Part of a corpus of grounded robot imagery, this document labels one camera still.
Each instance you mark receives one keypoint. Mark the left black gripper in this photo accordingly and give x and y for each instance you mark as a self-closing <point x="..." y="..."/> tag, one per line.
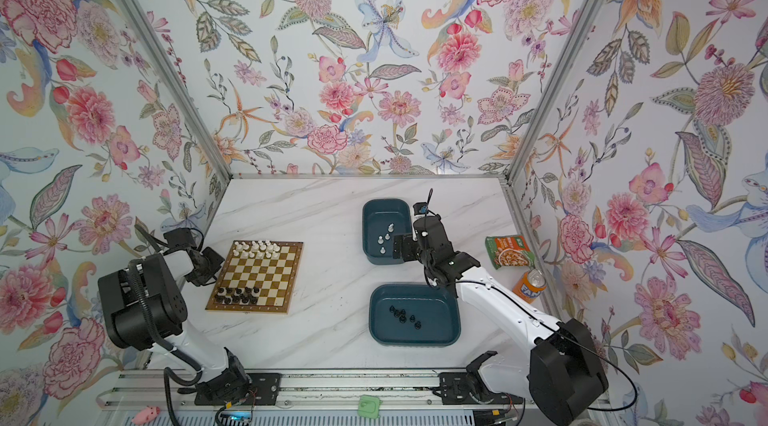
<point x="214" y="260"/>

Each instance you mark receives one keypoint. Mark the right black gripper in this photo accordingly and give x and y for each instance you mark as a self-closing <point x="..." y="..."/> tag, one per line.
<point x="408" y="241"/>

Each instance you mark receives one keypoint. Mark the wooden chess board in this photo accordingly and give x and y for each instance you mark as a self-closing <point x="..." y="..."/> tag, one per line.
<point x="275" y="278"/>

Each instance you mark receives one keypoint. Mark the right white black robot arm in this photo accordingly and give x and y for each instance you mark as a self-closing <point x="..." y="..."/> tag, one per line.
<point x="554" y="363"/>

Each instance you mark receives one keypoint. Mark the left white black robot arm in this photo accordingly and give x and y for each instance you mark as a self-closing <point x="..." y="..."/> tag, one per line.
<point x="144" y="309"/>

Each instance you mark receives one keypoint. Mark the black chess pieces on board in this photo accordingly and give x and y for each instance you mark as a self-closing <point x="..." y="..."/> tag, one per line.
<point x="243" y="296"/>

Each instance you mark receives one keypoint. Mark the white chess pieces on board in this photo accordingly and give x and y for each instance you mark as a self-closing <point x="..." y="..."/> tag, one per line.
<point x="255" y="249"/>

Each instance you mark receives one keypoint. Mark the black chess pieces in bin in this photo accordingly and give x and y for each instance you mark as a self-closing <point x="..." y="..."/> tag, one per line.
<point x="403" y="317"/>

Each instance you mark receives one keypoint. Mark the far teal plastic bin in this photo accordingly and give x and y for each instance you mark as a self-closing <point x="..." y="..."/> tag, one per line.
<point x="377" y="214"/>

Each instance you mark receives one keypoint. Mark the teal plastic bin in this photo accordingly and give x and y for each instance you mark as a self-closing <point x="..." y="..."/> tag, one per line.
<point x="377" y="214"/>
<point x="437" y="310"/>

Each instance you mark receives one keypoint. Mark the near teal plastic bin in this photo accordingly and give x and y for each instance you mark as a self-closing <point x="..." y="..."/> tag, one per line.
<point x="437" y="310"/>

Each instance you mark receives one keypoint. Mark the green snack packet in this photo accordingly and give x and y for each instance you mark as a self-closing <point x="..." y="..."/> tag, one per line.
<point x="509" y="251"/>

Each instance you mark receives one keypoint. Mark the orange soda can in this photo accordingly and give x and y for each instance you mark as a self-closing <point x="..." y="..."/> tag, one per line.
<point x="530" y="286"/>

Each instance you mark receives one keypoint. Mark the pink toy pig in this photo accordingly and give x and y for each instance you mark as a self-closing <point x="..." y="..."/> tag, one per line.
<point x="146" y="416"/>

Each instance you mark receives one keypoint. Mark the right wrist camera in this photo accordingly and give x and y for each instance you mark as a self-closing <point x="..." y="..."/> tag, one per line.
<point x="421" y="208"/>

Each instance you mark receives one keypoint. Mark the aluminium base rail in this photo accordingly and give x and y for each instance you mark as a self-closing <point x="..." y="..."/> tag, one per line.
<point x="342" y="389"/>

